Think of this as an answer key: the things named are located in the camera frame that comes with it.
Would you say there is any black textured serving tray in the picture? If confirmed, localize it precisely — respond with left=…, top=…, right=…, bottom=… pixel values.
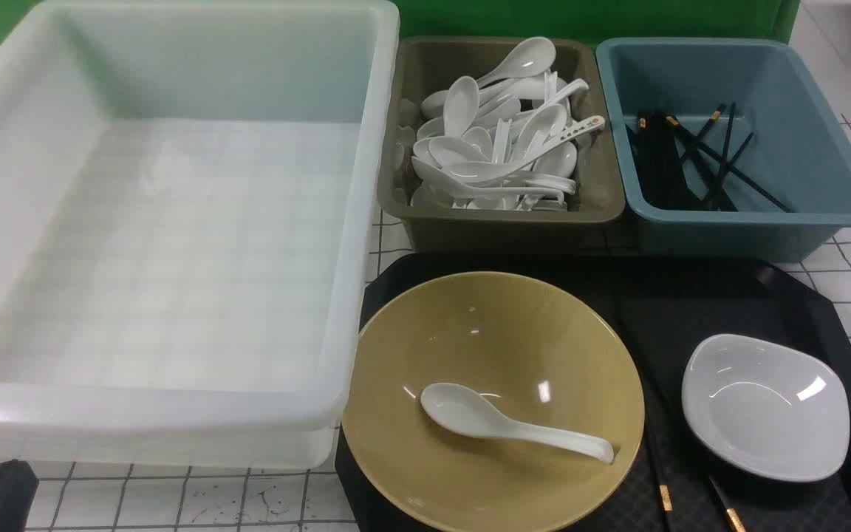
left=335, top=253, right=851, bottom=531

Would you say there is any small white dish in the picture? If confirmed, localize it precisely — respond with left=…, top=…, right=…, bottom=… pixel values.
left=681, top=333, right=851, bottom=482

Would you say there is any bundle of black chopsticks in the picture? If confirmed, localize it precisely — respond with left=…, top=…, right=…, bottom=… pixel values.
left=626, top=103, right=791, bottom=213

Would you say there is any upright white spoon in pile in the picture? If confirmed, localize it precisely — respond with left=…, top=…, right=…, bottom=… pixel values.
left=442, top=75, right=480, bottom=138

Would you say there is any black gold-tipped chopstick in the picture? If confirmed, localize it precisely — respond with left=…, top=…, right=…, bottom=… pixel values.
left=707, top=474, right=746, bottom=532
left=643, top=409, right=676, bottom=531

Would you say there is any blue plastic chopstick bin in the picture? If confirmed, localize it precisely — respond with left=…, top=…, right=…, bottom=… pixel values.
left=595, top=37, right=851, bottom=262

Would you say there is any olive plastic spoon bin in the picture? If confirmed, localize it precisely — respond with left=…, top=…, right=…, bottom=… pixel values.
left=376, top=36, right=626, bottom=255

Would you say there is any large white plastic tub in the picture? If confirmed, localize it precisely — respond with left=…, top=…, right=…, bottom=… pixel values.
left=0, top=1, right=400, bottom=471

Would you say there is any white spoon top of pile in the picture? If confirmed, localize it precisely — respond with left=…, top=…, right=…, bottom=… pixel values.
left=476, top=36, right=556, bottom=89

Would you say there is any white spoon with red print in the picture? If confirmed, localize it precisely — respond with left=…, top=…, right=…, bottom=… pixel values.
left=442, top=115, right=607, bottom=183

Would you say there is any yellow noodle bowl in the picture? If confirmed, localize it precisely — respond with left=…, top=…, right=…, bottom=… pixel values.
left=342, top=270, right=645, bottom=531

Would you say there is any white soup spoon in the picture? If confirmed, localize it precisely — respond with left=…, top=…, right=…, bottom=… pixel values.
left=419, top=383, right=615, bottom=464

